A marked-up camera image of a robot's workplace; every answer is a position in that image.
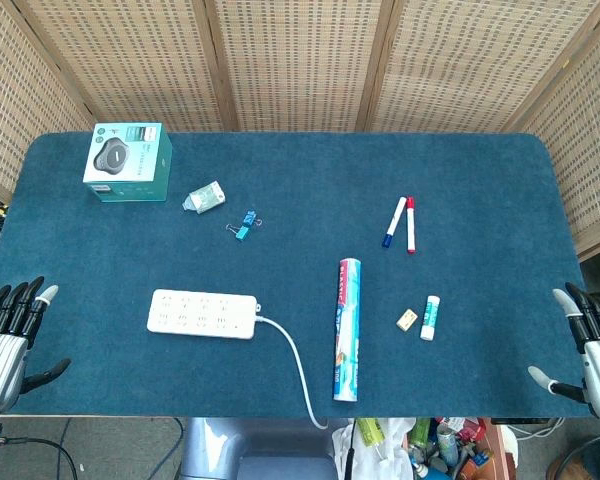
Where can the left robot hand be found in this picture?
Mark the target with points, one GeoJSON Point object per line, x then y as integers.
{"type": "Point", "coordinates": [0, 350]}

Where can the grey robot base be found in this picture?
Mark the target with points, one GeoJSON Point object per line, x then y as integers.
{"type": "Point", "coordinates": [240, 450]}

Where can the white power strip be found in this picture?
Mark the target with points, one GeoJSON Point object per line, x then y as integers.
{"type": "Point", "coordinates": [202, 315]}

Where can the box of assorted clutter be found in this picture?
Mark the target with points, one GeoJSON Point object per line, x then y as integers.
{"type": "Point", "coordinates": [460, 447]}

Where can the white green glue stick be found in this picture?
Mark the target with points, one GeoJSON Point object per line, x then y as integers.
{"type": "Point", "coordinates": [430, 318]}

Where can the beige eraser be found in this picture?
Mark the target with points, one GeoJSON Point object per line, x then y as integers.
{"type": "Point", "coordinates": [406, 320]}

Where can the teal speaker product box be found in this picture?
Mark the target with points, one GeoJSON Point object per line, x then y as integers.
{"type": "Point", "coordinates": [128, 161]}

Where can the red capped whiteboard marker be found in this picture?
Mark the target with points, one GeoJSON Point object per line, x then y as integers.
{"type": "Point", "coordinates": [410, 225]}

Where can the white plastic bag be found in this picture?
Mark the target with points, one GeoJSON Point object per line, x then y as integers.
{"type": "Point", "coordinates": [375, 455]}

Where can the blue capped whiteboard marker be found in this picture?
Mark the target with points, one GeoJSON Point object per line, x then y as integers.
{"type": "Point", "coordinates": [394, 222]}

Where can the plastic wrap roll box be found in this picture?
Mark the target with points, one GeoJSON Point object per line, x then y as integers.
{"type": "Point", "coordinates": [348, 330]}

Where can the small green plastic packet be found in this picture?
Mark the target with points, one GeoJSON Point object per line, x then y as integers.
{"type": "Point", "coordinates": [205, 198]}

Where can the blue binder clip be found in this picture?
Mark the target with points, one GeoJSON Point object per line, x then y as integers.
{"type": "Point", "coordinates": [250, 219]}
{"type": "Point", "coordinates": [240, 232]}

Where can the blue table mat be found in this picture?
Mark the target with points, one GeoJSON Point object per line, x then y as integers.
{"type": "Point", "coordinates": [300, 250]}

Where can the woven folding screen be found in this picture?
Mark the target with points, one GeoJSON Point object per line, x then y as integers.
{"type": "Point", "coordinates": [300, 65]}

